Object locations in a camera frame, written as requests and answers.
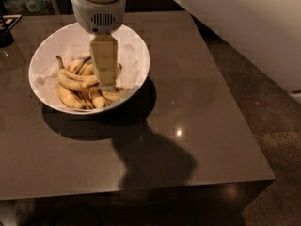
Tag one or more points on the black object at left edge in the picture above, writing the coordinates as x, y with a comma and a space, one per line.
6, 23

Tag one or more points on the front middle yellow banana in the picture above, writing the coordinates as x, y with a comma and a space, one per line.
97, 99

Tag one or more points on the large white bowl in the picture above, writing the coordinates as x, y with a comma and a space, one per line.
71, 42

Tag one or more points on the shelf with bottles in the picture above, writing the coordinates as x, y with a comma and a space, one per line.
29, 7

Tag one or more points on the front right yellow banana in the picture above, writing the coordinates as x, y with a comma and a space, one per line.
114, 94

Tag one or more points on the back left yellow banana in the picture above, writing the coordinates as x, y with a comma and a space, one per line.
75, 66

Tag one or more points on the long yellow banana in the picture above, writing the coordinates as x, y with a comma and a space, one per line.
85, 80

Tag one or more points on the front left yellow banana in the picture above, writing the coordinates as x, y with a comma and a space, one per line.
68, 98

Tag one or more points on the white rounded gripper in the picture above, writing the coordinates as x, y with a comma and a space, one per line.
98, 15

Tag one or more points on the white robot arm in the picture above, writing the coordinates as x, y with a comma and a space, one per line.
266, 32

